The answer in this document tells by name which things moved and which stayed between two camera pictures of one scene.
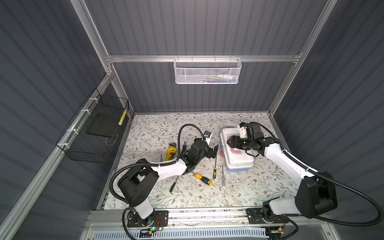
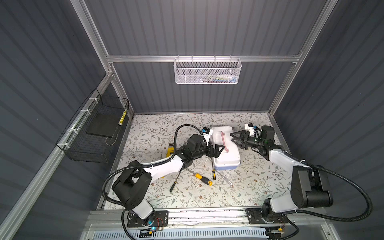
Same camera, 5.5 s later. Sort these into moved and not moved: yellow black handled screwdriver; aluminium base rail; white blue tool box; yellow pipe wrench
Moved: white blue tool box
Not moved: yellow black handled screwdriver; yellow pipe wrench; aluminium base rail
